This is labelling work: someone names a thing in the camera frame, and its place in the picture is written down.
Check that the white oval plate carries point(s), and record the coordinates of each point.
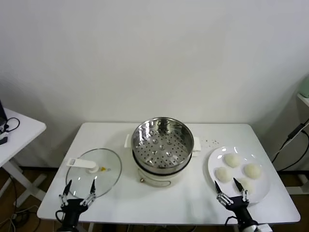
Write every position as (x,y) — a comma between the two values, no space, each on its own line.
(263,183)

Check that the perforated stainless steamer basket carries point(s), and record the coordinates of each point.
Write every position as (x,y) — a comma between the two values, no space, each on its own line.
(169,149)

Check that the white steamed baozi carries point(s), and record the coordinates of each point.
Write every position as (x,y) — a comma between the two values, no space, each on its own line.
(252,170)
(223,174)
(249,187)
(231,160)

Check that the small black device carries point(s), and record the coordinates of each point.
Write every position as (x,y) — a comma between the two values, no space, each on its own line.
(3,140)

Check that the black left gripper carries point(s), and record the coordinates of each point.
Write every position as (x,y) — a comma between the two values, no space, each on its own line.
(72,206)

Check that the small white adapter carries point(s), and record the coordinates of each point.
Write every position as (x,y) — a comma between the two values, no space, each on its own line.
(3,134)

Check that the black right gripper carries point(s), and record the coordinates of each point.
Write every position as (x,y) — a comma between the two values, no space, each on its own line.
(239,203)

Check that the dark laptop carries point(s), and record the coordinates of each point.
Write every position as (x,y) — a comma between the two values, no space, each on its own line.
(2,113)

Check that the cream electric cooking pot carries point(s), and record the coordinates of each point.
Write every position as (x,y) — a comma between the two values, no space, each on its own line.
(164,180)

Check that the pale green appliance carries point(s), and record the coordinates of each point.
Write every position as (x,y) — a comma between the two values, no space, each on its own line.
(305,87)

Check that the white side table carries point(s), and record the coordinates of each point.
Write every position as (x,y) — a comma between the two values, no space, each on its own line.
(304,99)
(24,135)

